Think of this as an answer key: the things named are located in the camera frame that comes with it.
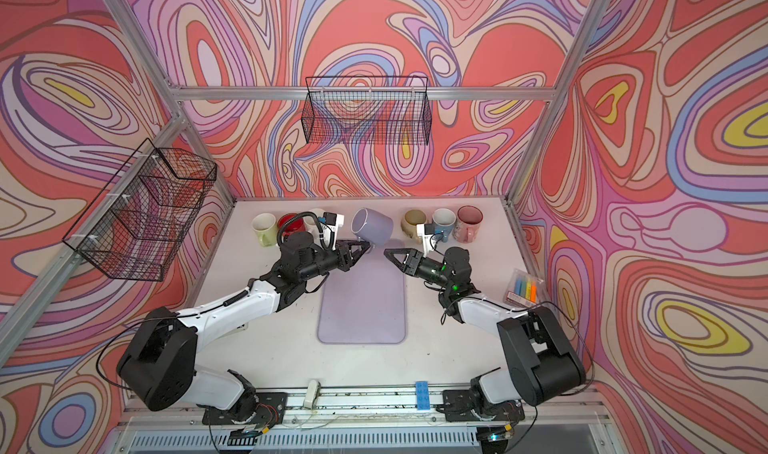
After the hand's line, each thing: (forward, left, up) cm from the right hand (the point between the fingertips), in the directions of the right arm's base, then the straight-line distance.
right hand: (387, 260), depth 79 cm
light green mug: (+23, +42, -11) cm, 50 cm away
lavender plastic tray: (-4, +8, -18) cm, 20 cm away
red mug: (+24, +33, -13) cm, 43 cm away
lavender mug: (+5, +4, +9) cm, 10 cm away
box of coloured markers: (0, -43, -19) cm, 46 cm away
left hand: (+2, +4, +4) cm, 6 cm away
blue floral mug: (+25, -20, -13) cm, 35 cm away
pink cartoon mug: (+19, -27, -9) cm, 35 cm away
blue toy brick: (-29, -8, -18) cm, 35 cm away
